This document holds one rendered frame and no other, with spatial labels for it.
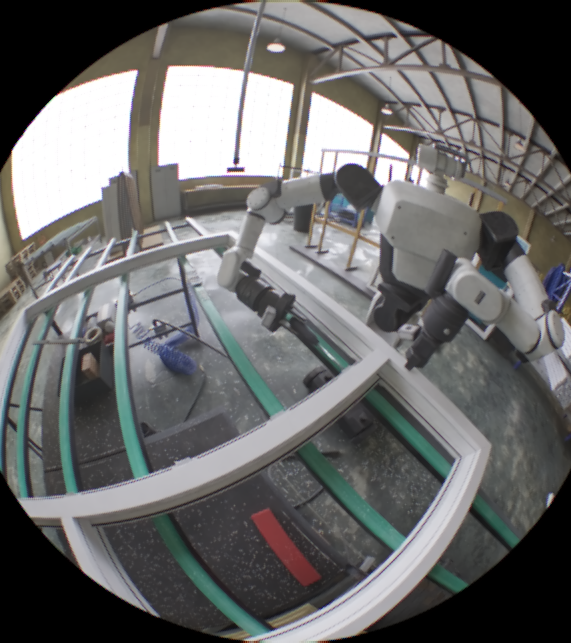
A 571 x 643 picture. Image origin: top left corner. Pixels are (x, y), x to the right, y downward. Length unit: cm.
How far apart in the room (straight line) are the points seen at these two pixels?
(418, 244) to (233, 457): 56
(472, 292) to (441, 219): 19
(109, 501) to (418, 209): 82
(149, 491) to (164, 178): 723
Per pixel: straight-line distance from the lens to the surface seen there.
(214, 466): 35
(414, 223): 49
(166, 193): 728
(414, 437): 55
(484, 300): 39
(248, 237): 61
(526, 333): 47
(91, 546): 54
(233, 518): 70
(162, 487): 37
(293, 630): 53
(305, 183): 59
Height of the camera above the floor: 127
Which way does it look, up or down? 41 degrees down
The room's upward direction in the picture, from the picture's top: 8 degrees clockwise
